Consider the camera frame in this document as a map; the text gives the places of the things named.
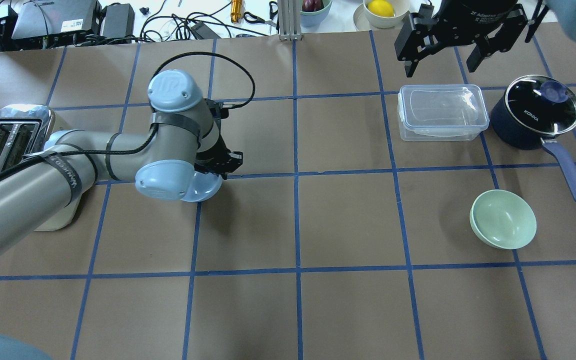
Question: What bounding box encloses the black power adapter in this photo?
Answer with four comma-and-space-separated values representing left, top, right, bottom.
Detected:
100, 3, 135, 39

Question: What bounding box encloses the green bowl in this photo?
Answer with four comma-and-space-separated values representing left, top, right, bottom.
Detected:
469, 189, 537, 251

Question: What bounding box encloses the black computer box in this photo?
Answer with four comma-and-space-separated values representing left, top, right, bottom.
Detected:
11, 0, 102, 43

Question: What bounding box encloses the bowl with lemon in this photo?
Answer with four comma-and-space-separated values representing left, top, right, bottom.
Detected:
353, 0, 410, 31

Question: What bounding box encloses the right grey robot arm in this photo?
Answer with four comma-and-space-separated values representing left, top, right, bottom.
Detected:
394, 0, 576, 78

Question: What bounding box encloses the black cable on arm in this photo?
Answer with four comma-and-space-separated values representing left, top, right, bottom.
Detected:
143, 51, 256, 151

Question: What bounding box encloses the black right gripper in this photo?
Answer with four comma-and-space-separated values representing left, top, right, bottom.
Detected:
394, 0, 528, 78

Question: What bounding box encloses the bowl with fruit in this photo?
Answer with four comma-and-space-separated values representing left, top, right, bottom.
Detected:
299, 0, 333, 28

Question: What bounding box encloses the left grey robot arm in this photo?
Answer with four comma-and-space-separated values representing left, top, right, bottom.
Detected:
0, 69, 243, 256

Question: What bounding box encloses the cream silver toaster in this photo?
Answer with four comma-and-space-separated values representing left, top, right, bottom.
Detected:
0, 104, 94, 232

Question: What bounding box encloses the aluminium frame post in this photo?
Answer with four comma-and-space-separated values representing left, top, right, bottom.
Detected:
276, 0, 303, 41

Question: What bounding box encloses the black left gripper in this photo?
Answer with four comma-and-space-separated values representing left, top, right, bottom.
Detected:
194, 99, 243, 180

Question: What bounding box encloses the blue bowl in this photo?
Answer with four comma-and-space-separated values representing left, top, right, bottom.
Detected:
180, 171, 224, 203

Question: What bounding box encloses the gold cylinder tool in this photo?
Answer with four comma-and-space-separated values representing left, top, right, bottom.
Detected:
230, 0, 244, 24

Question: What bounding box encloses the clear plastic food container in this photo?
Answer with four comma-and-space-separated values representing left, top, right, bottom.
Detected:
397, 84, 490, 142

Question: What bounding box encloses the dark blue saucepan with lid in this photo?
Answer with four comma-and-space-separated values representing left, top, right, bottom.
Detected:
489, 74, 576, 202

